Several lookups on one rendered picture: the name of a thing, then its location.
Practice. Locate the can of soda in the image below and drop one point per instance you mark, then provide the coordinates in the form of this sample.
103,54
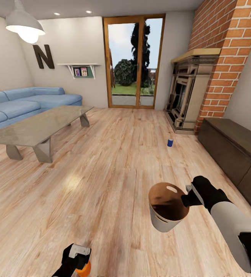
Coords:
170,142
85,271

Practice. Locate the trash can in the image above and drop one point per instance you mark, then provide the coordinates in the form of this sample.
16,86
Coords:
166,206

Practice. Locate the shelf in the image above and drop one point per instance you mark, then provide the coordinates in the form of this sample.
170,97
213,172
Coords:
90,68

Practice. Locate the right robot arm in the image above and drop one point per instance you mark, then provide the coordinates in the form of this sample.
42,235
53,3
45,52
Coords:
234,225

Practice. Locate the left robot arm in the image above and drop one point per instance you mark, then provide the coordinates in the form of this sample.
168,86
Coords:
75,257

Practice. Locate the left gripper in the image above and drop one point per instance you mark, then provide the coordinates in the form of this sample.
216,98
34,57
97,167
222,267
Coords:
74,263

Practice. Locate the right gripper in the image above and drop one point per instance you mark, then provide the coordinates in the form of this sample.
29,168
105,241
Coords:
188,200

